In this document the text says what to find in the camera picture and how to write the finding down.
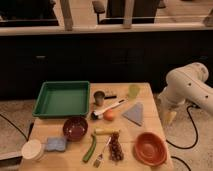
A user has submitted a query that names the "bunch of brown grapes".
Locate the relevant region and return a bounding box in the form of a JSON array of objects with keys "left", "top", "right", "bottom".
[{"left": 109, "top": 133, "right": 124, "bottom": 162}]

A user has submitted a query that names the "yellow green plastic cup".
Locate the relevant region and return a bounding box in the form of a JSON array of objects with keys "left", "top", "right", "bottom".
[{"left": 128, "top": 84, "right": 140, "bottom": 99}]

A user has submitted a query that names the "green plastic tray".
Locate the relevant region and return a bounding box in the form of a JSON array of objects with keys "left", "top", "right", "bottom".
[{"left": 33, "top": 81, "right": 90, "bottom": 118}]

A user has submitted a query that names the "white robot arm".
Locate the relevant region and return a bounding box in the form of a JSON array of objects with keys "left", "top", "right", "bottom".
[{"left": 158, "top": 62, "right": 213, "bottom": 125}]

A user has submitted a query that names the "orange fruit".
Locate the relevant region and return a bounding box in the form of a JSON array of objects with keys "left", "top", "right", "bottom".
[{"left": 103, "top": 109, "right": 115, "bottom": 121}]

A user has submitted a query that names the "purple bowl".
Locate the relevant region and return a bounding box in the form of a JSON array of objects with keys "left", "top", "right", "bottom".
[{"left": 63, "top": 116, "right": 88, "bottom": 142}]

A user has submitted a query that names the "blue sponge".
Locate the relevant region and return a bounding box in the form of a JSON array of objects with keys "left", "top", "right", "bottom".
[{"left": 45, "top": 137, "right": 67, "bottom": 152}]

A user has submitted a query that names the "black cable left floor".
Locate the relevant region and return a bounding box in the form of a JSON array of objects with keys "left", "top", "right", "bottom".
[{"left": 0, "top": 113, "right": 29, "bottom": 142}]

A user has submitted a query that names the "small fork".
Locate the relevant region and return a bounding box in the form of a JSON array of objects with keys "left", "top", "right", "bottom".
[{"left": 93, "top": 137, "right": 111, "bottom": 168}]

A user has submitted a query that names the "black office chair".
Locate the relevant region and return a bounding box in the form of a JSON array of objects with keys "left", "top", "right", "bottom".
[{"left": 92, "top": 0, "right": 166, "bottom": 25}]

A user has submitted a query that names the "metal cup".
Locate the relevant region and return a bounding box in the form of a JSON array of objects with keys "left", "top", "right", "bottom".
[{"left": 94, "top": 91, "right": 105, "bottom": 106}]

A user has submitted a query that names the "orange bowl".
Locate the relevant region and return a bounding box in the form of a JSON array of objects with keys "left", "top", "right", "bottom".
[{"left": 133, "top": 132, "right": 167, "bottom": 166}]

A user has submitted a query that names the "green pea pod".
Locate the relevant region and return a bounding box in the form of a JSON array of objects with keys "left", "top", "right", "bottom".
[{"left": 82, "top": 134, "right": 97, "bottom": 163}]

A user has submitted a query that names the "grey blue towel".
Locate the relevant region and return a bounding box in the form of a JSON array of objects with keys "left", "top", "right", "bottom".
[{"left": 122, "top": 102, "right": 143, "bottom": 126}]

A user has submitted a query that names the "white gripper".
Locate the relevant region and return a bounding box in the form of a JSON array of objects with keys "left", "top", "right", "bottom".
[{"left": 158, "top": 96, "right": 177, "bottom": 125}]

